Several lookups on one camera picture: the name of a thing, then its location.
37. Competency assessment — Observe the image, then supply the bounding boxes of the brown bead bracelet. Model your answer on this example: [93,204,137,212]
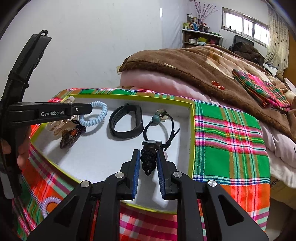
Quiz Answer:
[59,123,86,149]

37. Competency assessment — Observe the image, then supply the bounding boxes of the teal bead black hair tie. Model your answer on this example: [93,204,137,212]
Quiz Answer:
[143,109,181,149]

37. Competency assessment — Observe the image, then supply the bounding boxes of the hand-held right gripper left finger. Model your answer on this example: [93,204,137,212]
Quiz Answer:
[26,149,141,241]

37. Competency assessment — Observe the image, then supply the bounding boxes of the yellow-green cardboard box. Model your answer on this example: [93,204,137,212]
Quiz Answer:
[30,93,196,214]

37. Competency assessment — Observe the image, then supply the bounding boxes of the grey flower black hair tie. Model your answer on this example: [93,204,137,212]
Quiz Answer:
[140,139,173,175]

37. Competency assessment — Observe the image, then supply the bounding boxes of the bottles and jars group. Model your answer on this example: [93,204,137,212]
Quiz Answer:
[183,13,208,32]

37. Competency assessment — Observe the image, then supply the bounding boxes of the transparent hair claw clip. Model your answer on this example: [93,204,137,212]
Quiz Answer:
[45,96,80,139]

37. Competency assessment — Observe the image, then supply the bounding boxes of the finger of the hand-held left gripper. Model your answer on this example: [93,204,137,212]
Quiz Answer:
[9,102,93,127]

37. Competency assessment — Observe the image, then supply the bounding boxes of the blue spiral hair tie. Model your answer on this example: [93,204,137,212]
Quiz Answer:
[79,100,108,127]

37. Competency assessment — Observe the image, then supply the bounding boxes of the wooden wardrobe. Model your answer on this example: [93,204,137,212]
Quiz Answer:
[287,30,296,79]

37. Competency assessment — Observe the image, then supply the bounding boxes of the black wristband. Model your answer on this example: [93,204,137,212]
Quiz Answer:
[109,103,144,139]

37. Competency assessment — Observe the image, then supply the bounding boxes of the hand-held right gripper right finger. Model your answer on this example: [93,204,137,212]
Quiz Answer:
[157,151,270,241]

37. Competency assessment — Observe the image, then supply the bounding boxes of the dried flower branches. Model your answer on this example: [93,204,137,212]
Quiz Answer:
[194,2,220,26]

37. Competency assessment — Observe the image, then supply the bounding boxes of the plaid bedsheet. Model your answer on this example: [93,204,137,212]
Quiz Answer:
[11,88,271,241]

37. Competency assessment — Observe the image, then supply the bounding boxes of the dark jacket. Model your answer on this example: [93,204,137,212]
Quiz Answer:
[232,42,265,66]

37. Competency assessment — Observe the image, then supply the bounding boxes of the person's left hand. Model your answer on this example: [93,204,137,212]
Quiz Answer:
[0,126,32,172]

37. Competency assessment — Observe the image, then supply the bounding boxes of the red bead ornament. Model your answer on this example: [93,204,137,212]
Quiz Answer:
[211,80,226,90]

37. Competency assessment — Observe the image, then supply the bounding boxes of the folded plaid cloth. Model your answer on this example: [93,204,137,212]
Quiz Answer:
[232,69,292,112]

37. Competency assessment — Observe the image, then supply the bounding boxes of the brown blanket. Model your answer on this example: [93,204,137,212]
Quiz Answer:
[121,44,293,142]

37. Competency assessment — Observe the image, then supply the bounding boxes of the black monitor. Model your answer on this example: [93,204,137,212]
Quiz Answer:
[232,34,255,52]

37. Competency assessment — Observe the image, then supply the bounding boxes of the patterned curtain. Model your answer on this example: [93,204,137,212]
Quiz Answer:
[265,5,289,70]

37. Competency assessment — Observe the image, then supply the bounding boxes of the window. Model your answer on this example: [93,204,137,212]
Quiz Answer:
[221,7,271,48]

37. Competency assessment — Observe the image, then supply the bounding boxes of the wooden shelf unit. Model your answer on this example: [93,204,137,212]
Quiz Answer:
[181,29,223,49]

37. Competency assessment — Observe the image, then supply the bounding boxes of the lilac spiral hair tie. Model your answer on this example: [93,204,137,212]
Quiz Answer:
[41,197,61,218]

